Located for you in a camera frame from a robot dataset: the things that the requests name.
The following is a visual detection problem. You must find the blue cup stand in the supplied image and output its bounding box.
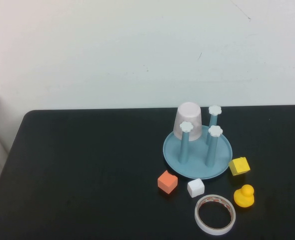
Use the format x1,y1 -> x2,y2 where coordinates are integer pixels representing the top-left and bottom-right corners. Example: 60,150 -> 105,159
162,104 -> 233,180

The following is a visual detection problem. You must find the orange cube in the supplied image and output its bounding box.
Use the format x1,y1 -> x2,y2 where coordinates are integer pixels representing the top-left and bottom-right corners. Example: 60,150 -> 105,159
157,169 -> 179,195

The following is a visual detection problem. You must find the pink plastic cup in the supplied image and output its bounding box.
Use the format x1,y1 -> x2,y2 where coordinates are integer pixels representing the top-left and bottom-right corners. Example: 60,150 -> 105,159
172,101 -> 204,142

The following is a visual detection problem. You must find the white cube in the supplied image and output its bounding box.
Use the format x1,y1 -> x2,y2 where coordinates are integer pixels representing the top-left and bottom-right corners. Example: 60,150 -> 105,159
187,178 -> 205,198

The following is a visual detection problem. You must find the white tape roll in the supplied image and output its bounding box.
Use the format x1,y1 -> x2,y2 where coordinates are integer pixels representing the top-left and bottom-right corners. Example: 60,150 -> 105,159
194,193 -> 237,236

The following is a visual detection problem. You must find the yellow cube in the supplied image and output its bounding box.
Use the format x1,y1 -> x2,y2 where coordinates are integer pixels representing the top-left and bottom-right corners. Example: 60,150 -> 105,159
228,156 -> 252,177

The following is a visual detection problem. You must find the yellow rubber duck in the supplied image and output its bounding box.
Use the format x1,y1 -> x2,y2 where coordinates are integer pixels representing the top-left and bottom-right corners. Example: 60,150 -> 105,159
233,184 -> 255,208

